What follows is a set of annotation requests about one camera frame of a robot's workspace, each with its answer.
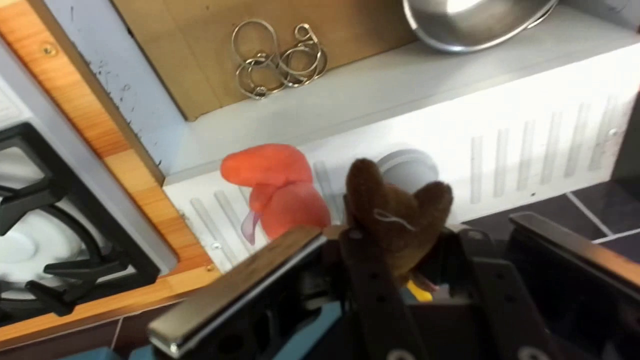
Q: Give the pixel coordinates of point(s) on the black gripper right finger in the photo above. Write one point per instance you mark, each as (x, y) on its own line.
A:
(597, 259)

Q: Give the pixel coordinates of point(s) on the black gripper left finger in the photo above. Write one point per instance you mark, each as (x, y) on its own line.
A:
(182, 327)

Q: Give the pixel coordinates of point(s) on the orange plush toy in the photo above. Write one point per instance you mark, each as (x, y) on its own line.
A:
(280, 184)

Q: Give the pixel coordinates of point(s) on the toy gas stove top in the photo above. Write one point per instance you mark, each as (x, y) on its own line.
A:
(69, 233)

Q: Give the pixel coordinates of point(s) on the brown cardboard sink liner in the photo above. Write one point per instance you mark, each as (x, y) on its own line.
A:
(196, 44)

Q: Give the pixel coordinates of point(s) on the steel mixing bowl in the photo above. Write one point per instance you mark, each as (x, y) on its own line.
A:
(464, 27)

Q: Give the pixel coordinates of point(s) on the metal ring puzzle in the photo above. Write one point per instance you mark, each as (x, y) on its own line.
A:
(291, 68)

